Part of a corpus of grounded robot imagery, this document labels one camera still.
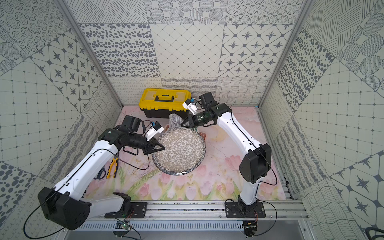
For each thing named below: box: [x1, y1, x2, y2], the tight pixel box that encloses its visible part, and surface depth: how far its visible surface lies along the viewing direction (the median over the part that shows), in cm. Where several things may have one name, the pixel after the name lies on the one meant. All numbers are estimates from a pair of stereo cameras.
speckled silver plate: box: [151, 127, 206, 176], surface depth 76 cm
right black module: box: [242, 220, 258, 237], surface depth 73 cm
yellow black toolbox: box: [139, 88, 192, 118], surface depth 104 cm
